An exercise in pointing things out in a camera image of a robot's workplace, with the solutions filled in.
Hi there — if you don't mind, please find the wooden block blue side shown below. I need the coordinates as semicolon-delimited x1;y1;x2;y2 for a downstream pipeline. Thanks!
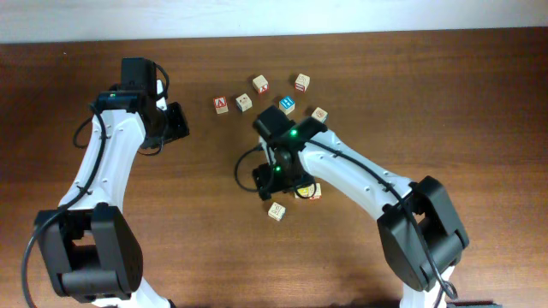
235;93;253;112

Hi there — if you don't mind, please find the wooden block red A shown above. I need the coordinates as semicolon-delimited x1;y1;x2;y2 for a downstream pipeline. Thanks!
213;97;229;115

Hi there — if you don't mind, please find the blue top wooden block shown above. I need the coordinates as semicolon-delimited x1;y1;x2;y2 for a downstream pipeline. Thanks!
279;96;295;115

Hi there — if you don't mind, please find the wooden block shell picture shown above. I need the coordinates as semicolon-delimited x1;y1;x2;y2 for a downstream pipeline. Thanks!
312;107;329;123

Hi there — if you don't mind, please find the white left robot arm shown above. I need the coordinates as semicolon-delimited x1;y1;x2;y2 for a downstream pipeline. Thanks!
21;57;189;307

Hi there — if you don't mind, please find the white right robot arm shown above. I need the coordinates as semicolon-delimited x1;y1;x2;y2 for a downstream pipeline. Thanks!
253;106;469;307

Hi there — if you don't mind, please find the wooden block red top right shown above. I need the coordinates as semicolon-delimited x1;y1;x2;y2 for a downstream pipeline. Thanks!
295;74;311;92

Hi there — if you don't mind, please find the yellow wooden block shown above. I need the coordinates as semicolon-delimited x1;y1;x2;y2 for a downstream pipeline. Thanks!
295;184;316;199

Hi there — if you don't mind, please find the wooden block red X side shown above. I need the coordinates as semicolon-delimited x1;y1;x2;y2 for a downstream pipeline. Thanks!
252;75;269;93

